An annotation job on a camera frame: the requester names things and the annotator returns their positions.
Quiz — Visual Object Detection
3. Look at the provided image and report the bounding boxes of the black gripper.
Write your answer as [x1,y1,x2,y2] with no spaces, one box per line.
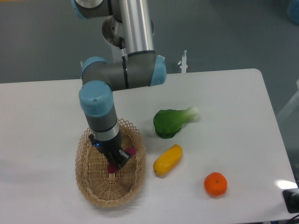
[88,131,130,169]

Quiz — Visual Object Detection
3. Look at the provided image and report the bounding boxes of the purple sweet potato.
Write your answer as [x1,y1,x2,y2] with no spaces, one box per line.
[107,147,136,174]

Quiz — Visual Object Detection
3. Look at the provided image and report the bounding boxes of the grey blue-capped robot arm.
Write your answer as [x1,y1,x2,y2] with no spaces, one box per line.
[72,0,166,173]

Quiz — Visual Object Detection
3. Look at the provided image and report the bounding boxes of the woven wicker basket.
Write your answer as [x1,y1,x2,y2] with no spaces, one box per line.
[74,117,147,208]

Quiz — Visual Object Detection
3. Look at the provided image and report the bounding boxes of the yellow mango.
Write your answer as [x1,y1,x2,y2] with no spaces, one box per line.
[153,144,183,176]

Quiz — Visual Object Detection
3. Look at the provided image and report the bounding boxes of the green bok choy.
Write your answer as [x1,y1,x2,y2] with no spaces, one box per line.
[153,106,199,139]

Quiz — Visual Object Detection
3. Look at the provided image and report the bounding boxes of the orange tangerine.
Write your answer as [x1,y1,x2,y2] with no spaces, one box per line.
[204,172,228,196]

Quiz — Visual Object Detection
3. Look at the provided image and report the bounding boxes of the black device at table edge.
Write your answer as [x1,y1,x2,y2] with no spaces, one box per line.
[282,189,299,214]

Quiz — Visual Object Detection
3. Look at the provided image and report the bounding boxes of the blue object in corner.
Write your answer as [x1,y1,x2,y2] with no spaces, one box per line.
[287,0,299,25]

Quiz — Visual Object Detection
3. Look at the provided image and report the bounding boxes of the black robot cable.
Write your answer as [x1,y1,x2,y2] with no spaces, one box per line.
[118,37,127,62]

